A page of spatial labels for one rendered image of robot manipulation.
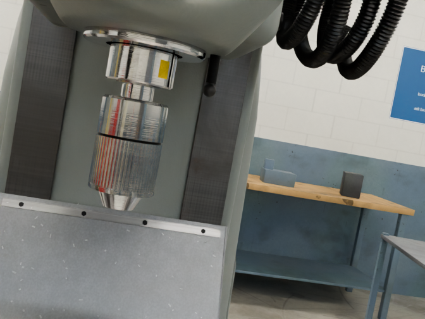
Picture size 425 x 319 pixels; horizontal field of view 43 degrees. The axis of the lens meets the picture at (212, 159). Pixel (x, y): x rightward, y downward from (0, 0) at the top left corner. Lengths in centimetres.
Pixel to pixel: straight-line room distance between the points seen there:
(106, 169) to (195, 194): 41
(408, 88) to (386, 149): 57
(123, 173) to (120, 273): 39
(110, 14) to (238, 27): 8
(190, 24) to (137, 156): 10
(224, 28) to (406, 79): 489
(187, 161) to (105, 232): 15
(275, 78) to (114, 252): 408
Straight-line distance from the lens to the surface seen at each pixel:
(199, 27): 32
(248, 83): 78
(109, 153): 37
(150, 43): 35
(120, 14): 32
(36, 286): 75
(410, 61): 522
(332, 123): 491
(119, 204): 38
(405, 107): 519
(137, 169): 37
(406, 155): 522
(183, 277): 76
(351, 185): 430
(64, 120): 77
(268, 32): 51
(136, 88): 38
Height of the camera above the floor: 126
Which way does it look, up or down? 4 degrees down
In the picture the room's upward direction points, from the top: 10 degrees clockwise
